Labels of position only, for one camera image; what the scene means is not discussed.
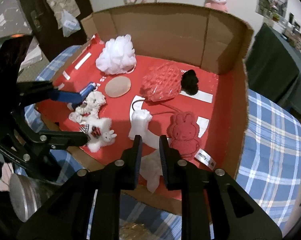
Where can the clear plastic bag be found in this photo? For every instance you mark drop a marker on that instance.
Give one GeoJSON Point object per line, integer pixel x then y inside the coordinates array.
{"type": "Point", "coordinates": [70, 23]}

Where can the red rabbit towel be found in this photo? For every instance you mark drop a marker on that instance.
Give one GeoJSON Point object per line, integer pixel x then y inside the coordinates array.
{"type": "Point", "coordinates": [184, 132]}

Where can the white soft cloth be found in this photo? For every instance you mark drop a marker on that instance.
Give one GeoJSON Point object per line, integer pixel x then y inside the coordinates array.
{"type": "Point", "coordinates": [140, 122]}

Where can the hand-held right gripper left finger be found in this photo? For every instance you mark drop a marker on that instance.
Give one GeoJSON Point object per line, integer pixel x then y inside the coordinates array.
{"type": "Point", "coordinates": [138, 160]}

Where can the beige lace soft toy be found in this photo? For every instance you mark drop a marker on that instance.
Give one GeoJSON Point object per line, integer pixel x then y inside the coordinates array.
{"type": "Point", "coordinates": [93, 102]}

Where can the tan round powder puff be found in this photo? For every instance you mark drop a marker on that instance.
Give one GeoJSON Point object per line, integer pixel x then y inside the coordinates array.
{"type": "Point", "coordinates": [117, 87]}

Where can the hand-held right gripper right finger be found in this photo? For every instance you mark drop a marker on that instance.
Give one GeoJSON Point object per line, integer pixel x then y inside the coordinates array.
{"type": "Point", "coordinates": [164, 160]}

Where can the large glass jar metal lid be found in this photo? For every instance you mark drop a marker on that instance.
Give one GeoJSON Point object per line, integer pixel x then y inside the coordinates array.
{"type": "Point", "coordinates": [20, 197]}

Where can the cardboard box red inside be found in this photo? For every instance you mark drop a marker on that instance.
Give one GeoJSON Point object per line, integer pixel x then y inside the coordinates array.
{"type": "Point", "coordinates": [220, 92]}

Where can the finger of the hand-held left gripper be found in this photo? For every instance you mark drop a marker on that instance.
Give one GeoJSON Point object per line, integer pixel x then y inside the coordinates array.
{"type": "Point", "coordinates": [65, 138]}
{"type": "Point", "coordinates": [65, 96]}

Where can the white plush toy checkered bow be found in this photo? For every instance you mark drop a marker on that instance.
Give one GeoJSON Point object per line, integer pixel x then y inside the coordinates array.
{"type": "Point", "coordinates": [100, 130]}

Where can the wall mirror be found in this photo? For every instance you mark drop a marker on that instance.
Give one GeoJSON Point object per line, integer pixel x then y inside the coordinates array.
{"type": "Point", "coordinates": [270, 5]}

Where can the desk with dark green cloth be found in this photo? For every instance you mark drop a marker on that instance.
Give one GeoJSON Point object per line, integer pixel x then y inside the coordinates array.
{"type": "Point", "coordinates": [273, 62]}

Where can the black scrunchie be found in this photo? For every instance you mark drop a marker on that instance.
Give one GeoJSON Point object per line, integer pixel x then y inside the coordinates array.
{"type": "Point", "coordinates": [190, 82]}

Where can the dark wooden door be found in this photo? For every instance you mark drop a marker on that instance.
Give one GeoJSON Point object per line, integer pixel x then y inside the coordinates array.
{"type": "Point", "coordinates": [46, 32]}

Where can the blue plaid blanket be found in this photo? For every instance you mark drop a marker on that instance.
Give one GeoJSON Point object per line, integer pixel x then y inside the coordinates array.
{"type": "Point", "coordinates": [265, 142]}

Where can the red mesh bath pouf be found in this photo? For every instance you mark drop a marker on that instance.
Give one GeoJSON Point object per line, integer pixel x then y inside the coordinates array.
{"type": "Point", "coordinates": [161, 83]}

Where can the white mesh bath pouf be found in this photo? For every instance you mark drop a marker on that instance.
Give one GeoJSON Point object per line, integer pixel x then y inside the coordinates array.
{"type": "Point", "coordinates": [116, 56]}

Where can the clutter of cosmetic bottles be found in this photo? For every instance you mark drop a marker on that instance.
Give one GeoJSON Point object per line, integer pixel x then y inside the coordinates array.
{"type": "Point", "coordinates": [295, 35]}

